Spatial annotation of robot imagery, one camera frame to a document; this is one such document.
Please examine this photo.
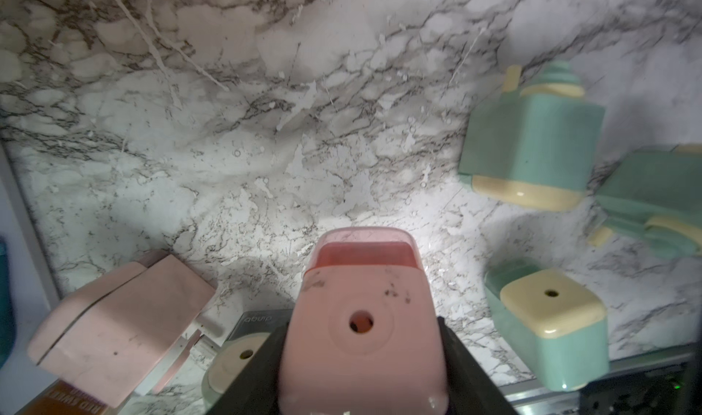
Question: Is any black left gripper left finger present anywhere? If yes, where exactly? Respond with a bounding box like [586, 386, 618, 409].
[207, 323, 289, 414]

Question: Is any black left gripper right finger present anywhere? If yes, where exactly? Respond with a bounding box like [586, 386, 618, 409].
[438, 316, 517, 415]

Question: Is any pink sharpener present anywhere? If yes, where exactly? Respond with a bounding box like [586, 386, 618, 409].
[278, 227, 449, 414]
[27, 250, 216, 409]

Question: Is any green sharpener lower left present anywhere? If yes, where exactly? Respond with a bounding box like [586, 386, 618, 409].
[201, 309, 292, 411]

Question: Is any green sharpener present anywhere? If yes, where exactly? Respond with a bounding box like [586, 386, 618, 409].
[201, 309, 292, 411]
[588, 144, 701, 260]
[484, 259, 610, 392]
[458, 61, 605, 212]

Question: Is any green sharpener lower centre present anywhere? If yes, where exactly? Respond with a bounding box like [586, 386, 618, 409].
[484, 259, 610, 392]

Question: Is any small brown jar black lid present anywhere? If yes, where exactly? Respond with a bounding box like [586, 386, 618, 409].
[16, 380, 112, 415]

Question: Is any lilac plastic tray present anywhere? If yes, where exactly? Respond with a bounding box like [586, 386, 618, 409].
[1, 152, 60, 414]

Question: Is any green sharpener upper centre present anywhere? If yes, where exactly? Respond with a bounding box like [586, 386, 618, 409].
[458, 61, 605, 212]

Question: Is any teal cloth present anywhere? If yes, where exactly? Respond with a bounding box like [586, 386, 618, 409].
[0, 241, 16, 367]

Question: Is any green sharpener right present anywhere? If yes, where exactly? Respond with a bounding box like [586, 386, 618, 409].
[588, 144, 701, 260]

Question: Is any aluminium front rail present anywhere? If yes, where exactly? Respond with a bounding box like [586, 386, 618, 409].
[500, 343, 701, 414]

